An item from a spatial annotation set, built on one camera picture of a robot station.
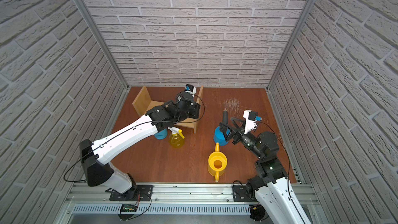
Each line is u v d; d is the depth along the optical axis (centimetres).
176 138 82
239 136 57
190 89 63
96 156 41
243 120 65
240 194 73
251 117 57
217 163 75
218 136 84
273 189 47
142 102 91
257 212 70
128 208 72
